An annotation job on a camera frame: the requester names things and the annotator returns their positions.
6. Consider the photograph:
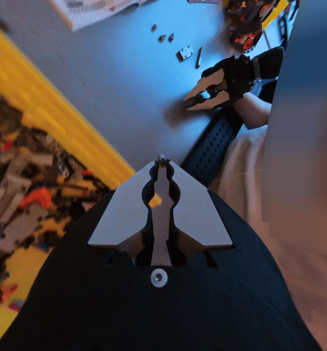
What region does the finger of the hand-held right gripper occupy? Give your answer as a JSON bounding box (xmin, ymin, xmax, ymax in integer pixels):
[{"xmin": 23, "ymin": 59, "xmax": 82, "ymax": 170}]
[
  {"xmin": 186, "ymin": 90, "xmax": 231, "ymax": 111},
  {"xmin": 184, "ymin": 69, "xmax": 225, "ymax": 102}
]

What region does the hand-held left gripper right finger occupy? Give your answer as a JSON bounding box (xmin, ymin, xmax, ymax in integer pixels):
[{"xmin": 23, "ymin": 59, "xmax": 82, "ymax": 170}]
[{"xmin": 166, "ymin": 160, "xmax": 233, "ymax": 266}]

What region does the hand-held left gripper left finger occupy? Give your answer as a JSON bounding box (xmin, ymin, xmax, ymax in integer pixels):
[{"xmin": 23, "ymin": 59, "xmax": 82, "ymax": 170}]
[{"xmin": 87, "ymin": 161, "xmax": 156, "ymax": 266}]

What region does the pile of building bricks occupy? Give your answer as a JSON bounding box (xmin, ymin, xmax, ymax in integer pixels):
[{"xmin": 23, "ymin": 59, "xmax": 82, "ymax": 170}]
[{"xmin": 0, "ymin": 90, "xmax": 109, "ymax": 313}]

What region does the yellow plastic bin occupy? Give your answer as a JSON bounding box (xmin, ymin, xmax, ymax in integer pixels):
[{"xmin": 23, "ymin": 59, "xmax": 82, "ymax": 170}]
[{"xmin": 0, "ymin": 16, "xmax": 162, "ymax": 351}]

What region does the person's right forearm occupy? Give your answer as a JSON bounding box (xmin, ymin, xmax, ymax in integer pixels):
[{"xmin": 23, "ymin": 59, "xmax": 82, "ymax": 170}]
[{"xmin": 233, "ymin": 93, "xmax": 272, "ymax": 130}]

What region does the grey plate with four holes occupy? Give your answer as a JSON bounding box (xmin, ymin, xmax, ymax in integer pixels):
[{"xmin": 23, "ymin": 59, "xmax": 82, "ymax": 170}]
[{"xmin": 177, "ymin": 46, "xmax": 194, "ymax": 61}]

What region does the tracked toy robot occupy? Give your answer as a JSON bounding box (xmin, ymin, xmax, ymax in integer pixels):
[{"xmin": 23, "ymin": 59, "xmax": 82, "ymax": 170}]
[{"xmin": 224, "ymin": 0, "xmax": 282, "ymax": 54}]

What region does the open instruction booklet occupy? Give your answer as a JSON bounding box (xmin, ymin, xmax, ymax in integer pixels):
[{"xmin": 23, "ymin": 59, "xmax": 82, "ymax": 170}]
[{"xmin": 50, "ymin": 0, "xmax": 150, "ymax": 31}]

